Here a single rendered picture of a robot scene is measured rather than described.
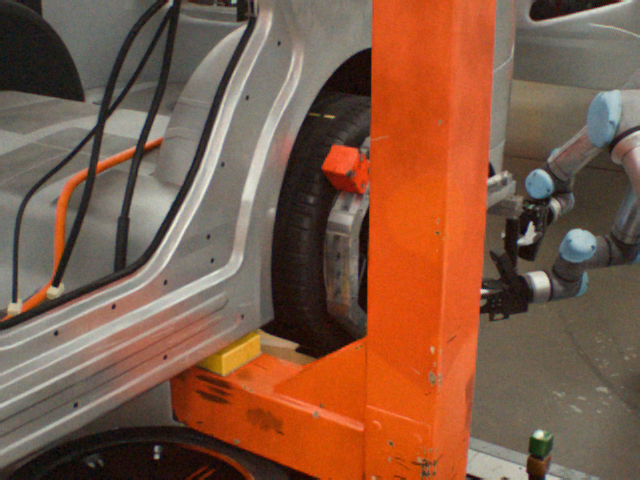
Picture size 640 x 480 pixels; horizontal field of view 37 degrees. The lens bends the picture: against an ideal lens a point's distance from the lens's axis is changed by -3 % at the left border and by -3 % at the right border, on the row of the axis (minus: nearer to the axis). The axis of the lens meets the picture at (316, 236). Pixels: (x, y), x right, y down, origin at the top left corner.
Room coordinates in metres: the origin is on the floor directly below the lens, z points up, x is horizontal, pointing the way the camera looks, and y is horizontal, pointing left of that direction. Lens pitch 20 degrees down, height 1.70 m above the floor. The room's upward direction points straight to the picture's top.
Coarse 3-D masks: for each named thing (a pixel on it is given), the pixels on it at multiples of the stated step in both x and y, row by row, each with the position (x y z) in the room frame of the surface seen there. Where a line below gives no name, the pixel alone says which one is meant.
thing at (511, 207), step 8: (504, 200) 2.30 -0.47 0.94; (512, 200) 2.29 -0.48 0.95; (520, 200) 2.31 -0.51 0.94; (488, 208) 2.33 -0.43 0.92; (496, 208) 2.31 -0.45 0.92; (504, 208) 2.30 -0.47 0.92; (512, 208) 2.29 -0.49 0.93; (520, 208) 2.31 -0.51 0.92; (504, 216) 2.30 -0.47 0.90; (512, 216) 2.29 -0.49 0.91
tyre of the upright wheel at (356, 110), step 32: (320, 96) 2.41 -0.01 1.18; (352, 96) 2.42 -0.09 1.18; (320, 128) 2.25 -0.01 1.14; (352, 128) 2.23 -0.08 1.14; (288, 160) 2.20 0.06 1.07; (320, 160) 2.16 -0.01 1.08; (288, 192) 2.15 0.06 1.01; (320, 192) 2.12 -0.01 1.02; (288, 224) 2.12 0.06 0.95; (320, 224) 2.12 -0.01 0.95; (288, 256) 2.09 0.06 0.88; (320, 256) 2.12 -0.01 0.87; (288, 288) 2.10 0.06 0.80; (320, 288) 2.12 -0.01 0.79; (288, 320) 2.14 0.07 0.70; (320, 320) 2.12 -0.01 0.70
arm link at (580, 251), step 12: (564, 240) 2.08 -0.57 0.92; (576, 240) 2.06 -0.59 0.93; (588, 240) 2.06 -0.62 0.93; (600, 240) 2.09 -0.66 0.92; (564, 252) 2.07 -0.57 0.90; (576, 252) 2.04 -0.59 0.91; (588, 252) 2.04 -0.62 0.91; (600, 252) 2.07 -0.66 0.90; (564, 264) 2.07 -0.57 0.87; (576, 264) 2.05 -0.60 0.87; (588, 264) 2.06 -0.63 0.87; (600, 264) 2.07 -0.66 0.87; (564, 276) 2.08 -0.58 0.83; (576, 276) 2.07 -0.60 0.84
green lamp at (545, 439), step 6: (534, 432) 1.68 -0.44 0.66; (540, 432) 1.68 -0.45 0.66; (546, 432) 1.68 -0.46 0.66; (534, 438) 1.66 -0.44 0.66; (540, 438) 1.65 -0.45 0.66; (546, 438) 1.65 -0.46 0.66; (552, 438) 1.66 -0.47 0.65; (534, 444) 1.66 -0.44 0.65; (540, 444) 1.65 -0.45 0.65; (546, 444) 1.64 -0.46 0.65; (528, 450) 1.66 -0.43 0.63; (534, 450) 1.65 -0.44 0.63; (540, 450) 1.65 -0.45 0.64; (546, 450) 1.64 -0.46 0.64; (540, 456) 1.65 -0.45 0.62
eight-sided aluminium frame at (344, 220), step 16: (368, 144) 2.22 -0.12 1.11; (368, 160) 2.22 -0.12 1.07; (368, 192) 2.14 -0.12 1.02; (336, 208) 2.12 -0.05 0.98; (352, 208) 2.10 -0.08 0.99; (336, 224) 2.09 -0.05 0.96; (352, 224) 2.08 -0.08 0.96; (336, 240) 2.10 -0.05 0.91; (352, 240) 2.08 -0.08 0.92; (336, 256) 2.11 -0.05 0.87; (352, 256) 2.08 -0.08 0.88; (336, 272) 2.11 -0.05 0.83; (352, 272) 2.08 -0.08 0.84; (336, 288) 2.10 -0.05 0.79; (352, 288) 2.08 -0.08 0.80; (336, 304) 2.09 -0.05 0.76; (352, 304) 2.08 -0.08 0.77; (352, 320) 2.08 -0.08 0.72
